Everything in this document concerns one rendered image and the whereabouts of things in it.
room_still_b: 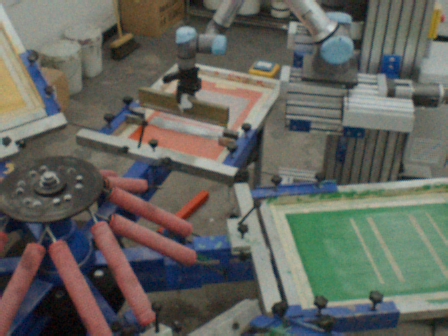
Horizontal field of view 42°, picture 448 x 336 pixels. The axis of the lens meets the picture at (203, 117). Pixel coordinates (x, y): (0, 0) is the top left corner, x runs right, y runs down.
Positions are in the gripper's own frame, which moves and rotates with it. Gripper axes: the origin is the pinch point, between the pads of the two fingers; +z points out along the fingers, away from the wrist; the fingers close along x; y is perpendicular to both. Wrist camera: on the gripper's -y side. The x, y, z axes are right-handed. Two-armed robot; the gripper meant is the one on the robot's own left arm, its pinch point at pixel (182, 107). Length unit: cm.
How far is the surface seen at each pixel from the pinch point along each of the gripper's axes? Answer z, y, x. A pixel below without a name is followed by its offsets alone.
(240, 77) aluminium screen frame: 11, 6, 54
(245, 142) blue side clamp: 8.4, 29.1, -2.7
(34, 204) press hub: -23, 1, -96
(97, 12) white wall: 75, -201, 238
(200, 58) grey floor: 109, -102, 249
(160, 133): 13.5, -9.5, -3.4
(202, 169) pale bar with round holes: 5.9, 21.7, -29.3
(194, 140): 13.6, 6.2, -2.5
